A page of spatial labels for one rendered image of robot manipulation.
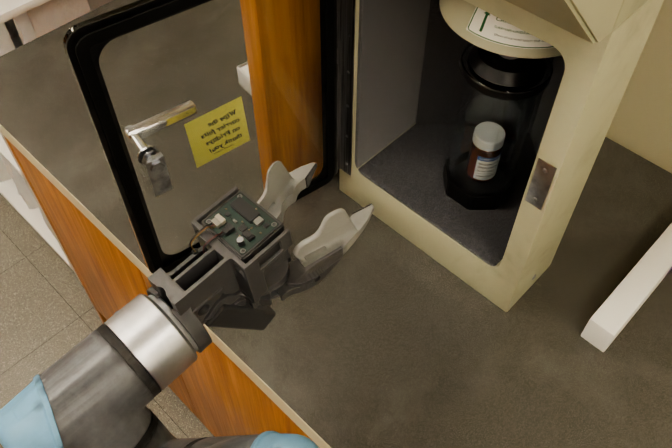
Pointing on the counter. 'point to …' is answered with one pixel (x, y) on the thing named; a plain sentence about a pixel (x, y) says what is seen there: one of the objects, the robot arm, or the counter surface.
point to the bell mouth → (491, 30)
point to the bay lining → (413, 61)
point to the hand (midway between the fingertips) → (335, 196)
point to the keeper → (541, 181)
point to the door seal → (180, 10)
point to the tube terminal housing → (613, 60)
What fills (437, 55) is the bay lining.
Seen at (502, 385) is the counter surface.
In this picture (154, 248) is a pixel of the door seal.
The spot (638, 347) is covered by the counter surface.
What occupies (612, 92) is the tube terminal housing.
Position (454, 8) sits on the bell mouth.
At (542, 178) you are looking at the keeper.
